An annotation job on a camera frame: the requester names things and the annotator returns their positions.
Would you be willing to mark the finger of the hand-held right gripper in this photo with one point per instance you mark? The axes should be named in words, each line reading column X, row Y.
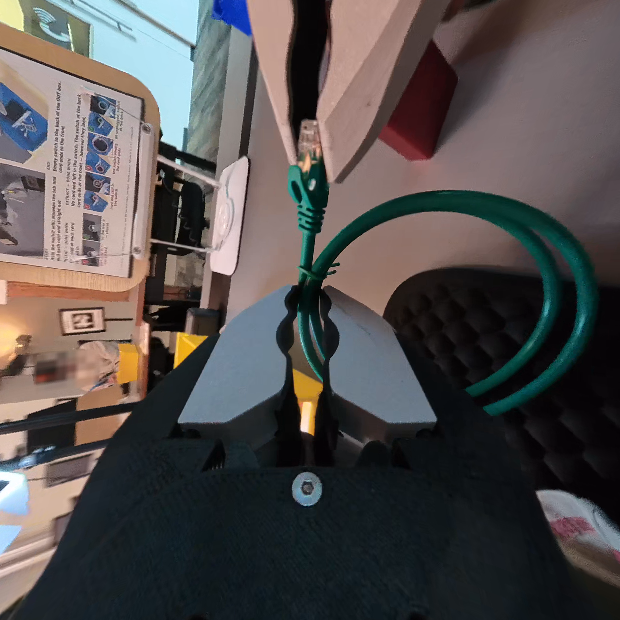
column 271, row 48
column 373, row 63

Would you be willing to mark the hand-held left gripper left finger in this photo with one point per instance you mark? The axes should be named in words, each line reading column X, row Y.
column 237, row 382

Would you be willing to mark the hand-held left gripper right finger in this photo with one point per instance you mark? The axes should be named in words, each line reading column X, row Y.
column 378, row 382

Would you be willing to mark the blue plastic bin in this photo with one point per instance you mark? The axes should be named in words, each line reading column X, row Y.
column 230, row 14

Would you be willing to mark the yellow plastic bin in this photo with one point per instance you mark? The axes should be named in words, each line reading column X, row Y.
column 189, row 346
column 128, row 363

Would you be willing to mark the red ethernet splitter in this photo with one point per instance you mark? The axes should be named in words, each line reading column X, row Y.
column 421, row 106

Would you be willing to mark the dark grey power adapter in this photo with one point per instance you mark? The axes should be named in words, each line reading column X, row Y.
column 203, row 320

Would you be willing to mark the black wrist rest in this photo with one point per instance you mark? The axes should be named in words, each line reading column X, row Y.
column 508, row 339

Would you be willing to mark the framed black-white tag poster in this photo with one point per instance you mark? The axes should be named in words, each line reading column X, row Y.
column 82, row 320

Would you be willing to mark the black office chair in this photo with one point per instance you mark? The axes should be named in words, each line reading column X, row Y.
column 191, row 213

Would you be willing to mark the person's beige sweater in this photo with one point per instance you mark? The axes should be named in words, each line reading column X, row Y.
column 581, row 528

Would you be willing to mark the light panel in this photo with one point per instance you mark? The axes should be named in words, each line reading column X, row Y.
column 9, row 508

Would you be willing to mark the instruction board with wooden frame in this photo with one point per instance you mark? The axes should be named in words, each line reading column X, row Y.
column 72, row 169

